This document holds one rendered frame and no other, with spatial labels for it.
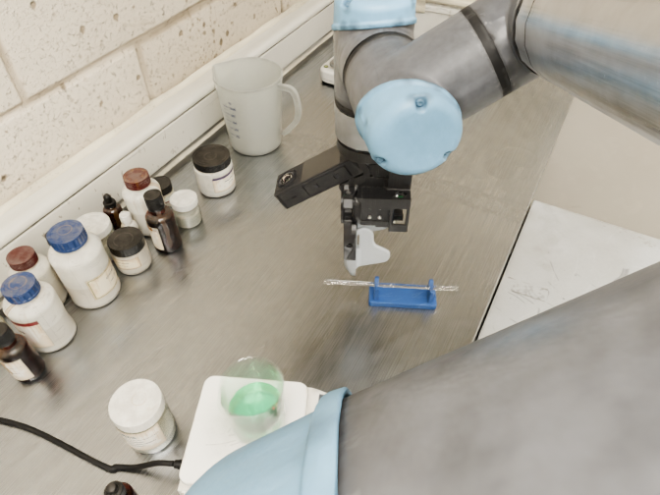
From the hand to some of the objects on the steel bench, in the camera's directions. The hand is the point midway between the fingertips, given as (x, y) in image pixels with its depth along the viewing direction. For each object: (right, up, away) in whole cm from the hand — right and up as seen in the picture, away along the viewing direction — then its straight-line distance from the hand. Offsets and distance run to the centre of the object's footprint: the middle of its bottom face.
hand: (349, 256), depth 71 cm
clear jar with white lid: (-24, -22, -8) cm, 34 cm away
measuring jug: (-16, +23, +34) cm, 44 cm away
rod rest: (+8, -7, +6) cm, 12 cm away
